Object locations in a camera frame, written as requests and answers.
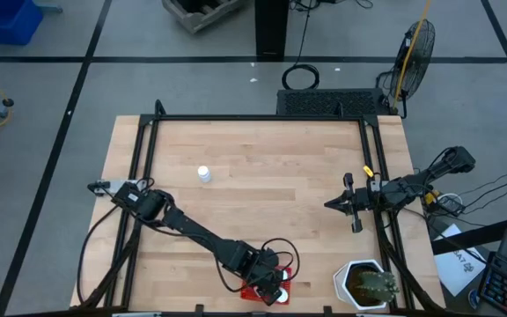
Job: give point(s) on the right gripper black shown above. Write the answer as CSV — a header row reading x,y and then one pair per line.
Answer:
x,y
363,200

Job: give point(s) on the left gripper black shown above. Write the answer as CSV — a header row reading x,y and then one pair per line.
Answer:
x,y
271,279

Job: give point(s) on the white plastic pill bottle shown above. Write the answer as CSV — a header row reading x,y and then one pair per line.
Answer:
x,y
203,174
282,296
284,275

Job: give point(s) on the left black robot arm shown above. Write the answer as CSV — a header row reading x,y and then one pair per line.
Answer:
x,y
200,233

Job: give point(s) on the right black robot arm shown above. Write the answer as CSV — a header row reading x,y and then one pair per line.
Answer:
x,y
412,185

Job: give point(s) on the red plastic slotted basket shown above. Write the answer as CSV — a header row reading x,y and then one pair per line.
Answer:
x,y
248,294

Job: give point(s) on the yellow tag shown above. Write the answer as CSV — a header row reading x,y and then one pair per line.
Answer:
x,y
368,171

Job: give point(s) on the white hexagonal plant pot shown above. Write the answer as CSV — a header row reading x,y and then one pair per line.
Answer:
x,y
340,282

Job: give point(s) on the green cactus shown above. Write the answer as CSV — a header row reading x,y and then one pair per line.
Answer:
x,y
379,286

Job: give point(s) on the black ventilated box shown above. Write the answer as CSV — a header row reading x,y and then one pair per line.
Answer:
x,y
324,102

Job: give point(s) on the black power adapter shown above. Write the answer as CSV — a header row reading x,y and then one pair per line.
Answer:
x,y
451,204

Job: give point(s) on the white paper sheet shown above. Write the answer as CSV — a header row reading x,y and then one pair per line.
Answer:
x,y
456,268

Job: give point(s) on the black flat bar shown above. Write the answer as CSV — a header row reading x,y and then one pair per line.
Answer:
x,y
478,233

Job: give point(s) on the black floor fan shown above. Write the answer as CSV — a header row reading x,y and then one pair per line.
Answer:
x,y
425,48

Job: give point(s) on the black tower case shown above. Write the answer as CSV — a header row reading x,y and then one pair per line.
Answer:
x,y
271,31

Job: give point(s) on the grey wooden crate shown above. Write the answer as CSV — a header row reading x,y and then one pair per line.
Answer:
x,y
192,19

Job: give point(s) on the blue plastic bin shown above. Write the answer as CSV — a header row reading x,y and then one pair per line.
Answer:
x,y
2,22

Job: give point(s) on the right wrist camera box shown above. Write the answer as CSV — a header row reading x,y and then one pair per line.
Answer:
x,y
376,186

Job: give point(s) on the black aluminium rig frame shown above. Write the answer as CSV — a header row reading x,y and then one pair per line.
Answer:
x,y
258,117

